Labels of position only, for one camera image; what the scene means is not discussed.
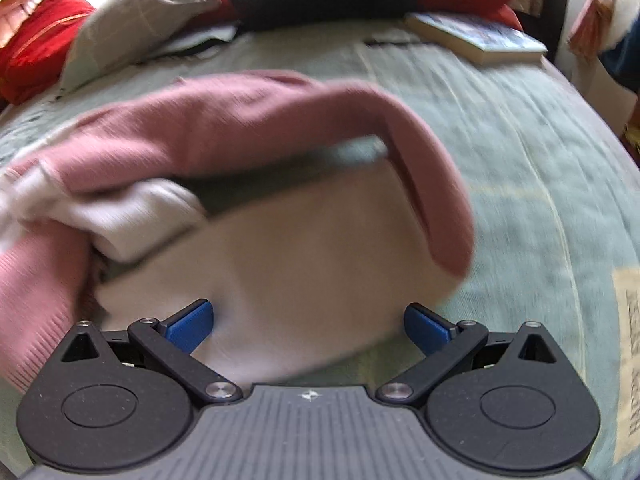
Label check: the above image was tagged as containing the pink and white sweater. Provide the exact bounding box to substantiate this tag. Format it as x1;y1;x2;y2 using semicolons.
0;71;476;393

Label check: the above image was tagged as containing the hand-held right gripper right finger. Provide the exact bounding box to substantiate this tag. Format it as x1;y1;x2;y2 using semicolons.
375;302;558;406

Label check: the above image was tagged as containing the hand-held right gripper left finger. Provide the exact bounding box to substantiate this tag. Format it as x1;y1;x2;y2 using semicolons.
59;299;244;405

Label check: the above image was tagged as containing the grey-green checked pillow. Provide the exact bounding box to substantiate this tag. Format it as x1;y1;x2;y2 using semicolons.
60;0;223;96

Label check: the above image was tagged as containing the dark blue garment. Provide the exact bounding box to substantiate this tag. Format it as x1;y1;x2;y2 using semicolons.
597;35;640;92

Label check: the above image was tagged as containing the orange patterned curtain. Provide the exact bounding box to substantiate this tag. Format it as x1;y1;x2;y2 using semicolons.
567;0;633;61

